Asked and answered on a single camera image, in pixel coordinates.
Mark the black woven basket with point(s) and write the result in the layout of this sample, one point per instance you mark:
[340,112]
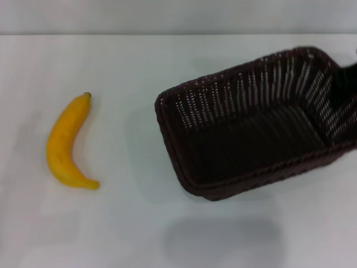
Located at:
[251,145]

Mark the yellow banana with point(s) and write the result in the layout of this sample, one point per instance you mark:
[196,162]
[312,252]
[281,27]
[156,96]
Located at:
[60,148]

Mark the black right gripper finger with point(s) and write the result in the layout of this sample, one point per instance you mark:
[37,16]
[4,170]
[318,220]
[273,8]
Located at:
[346,81]

